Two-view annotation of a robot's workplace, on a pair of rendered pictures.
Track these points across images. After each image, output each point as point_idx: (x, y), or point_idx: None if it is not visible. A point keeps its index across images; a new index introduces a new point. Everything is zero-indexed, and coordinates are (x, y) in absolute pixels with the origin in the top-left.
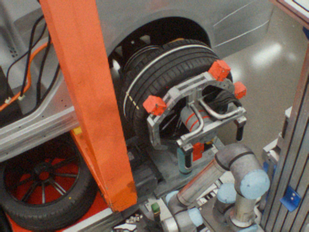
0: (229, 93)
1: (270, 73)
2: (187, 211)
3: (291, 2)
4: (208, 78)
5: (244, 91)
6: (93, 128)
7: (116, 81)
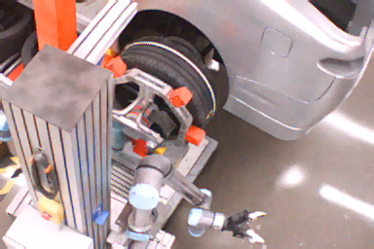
0: (168, 119)
1: (300, 192)
2: (4, 114)
3: (94, 21)
4: (164, 91)
5: (196, 141)
6: (39, 23)
7: (210, 72)
